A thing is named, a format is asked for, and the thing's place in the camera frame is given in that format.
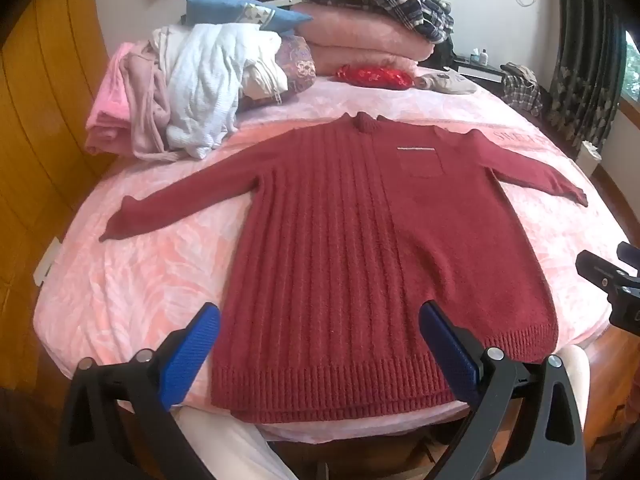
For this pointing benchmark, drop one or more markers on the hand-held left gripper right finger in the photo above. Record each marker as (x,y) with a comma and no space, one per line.
(450,350)

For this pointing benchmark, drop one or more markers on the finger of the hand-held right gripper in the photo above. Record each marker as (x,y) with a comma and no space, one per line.
(629,254)
(596,270)

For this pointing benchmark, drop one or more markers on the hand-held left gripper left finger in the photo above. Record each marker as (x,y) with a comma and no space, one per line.
(192,350)

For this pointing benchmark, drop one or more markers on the dark red knit sweater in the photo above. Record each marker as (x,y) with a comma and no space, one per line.
(325,260)

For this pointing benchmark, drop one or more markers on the pink patterned bed blanket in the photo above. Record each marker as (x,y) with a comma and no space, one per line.
(150,270)

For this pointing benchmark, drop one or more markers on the window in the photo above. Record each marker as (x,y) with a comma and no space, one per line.
(632,67)

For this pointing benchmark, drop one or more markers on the plaid cloth on chair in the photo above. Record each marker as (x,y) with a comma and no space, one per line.
(522,92)

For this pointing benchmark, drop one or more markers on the dark patterned curtain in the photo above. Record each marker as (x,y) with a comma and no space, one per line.
(585,60)

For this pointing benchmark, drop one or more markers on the dark nightstand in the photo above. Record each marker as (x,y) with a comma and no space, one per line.
(480,71)

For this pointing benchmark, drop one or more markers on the beige cap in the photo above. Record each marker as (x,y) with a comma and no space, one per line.
(447,84)

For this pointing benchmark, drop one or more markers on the white bottle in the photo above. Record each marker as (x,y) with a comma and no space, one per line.
(484,56)

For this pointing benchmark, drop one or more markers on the mauve garment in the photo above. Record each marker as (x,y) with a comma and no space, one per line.
(145,110)

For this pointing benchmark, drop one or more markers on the pink folded towel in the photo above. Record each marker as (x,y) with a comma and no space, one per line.
(102,115)

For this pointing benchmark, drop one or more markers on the white ribbed knit garment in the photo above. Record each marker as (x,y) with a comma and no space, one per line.
(200,90)

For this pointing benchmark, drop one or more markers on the cream zip jacket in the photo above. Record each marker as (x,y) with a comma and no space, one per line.
(265,80)

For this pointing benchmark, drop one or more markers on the wooden wardrobe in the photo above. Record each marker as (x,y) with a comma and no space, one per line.
(45,110)

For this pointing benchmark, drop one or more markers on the red patterned pouch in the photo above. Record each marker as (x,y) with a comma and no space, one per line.
(375,77)

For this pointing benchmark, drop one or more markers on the pink folded blanket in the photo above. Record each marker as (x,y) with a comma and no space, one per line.
(360,27)
(360,62)

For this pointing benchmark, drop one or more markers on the purple patterned pillow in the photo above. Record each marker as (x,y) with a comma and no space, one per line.
(300,62)

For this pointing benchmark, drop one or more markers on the blue pillow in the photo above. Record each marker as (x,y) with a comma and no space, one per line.
(215,10)

